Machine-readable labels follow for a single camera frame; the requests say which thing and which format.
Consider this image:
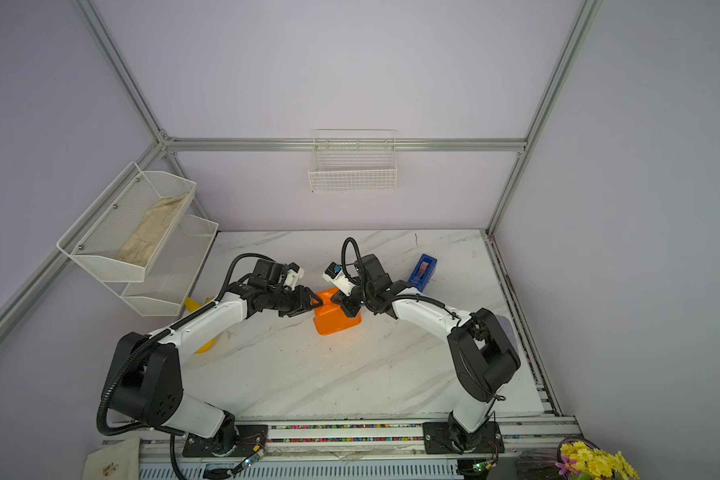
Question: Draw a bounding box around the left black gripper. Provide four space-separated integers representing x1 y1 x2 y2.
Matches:
268 285 323 319

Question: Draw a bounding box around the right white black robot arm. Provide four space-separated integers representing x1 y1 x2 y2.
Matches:
323 254 521 454

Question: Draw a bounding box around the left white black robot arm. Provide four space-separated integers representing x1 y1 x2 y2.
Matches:
95 253 322 452

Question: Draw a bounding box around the blue tape dispenser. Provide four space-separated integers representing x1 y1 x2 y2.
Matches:
408 254 437 292

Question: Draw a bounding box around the yellow banana right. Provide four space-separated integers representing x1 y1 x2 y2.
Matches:
193 298 218 355

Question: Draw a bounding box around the yellow banana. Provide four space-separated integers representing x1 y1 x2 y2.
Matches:
184 297 202 313
193 298 218 355

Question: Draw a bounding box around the yellow banana left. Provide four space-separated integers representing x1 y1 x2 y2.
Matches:
184 297 202 313

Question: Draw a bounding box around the grey round object on table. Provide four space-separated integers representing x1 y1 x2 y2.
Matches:
496 315 518 357

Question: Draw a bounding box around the beige cloth in basket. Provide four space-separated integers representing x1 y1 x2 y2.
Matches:
116 194 187 267

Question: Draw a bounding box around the beige cloth bag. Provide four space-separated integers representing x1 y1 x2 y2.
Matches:
81 439 140 480

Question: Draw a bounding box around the yellow flower bouquet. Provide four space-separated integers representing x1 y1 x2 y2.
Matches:
555 440 640 479

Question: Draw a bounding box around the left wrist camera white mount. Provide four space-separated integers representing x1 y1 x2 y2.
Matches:
282 263 305 290

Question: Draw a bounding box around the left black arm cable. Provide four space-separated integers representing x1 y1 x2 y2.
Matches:
95 251 277 480

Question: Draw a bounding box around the lower white wire shelf basket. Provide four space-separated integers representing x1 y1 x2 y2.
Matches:
106 214 218 317

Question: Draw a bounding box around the white wire shelf basket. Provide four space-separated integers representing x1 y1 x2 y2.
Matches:
106 214 218 317
56 163 196 283

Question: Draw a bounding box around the white wire basket on wall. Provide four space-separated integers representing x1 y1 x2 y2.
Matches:
308 129 398 194

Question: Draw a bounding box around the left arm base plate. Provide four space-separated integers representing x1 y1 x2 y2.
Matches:
182 424 269 458

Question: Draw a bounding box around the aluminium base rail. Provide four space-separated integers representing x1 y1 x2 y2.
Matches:
96 415 583 479

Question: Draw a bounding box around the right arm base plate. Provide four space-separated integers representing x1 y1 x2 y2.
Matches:
422 420 505 455

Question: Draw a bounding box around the upper white wire shelf basket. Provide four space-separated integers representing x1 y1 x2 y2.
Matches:
56 163 196 283

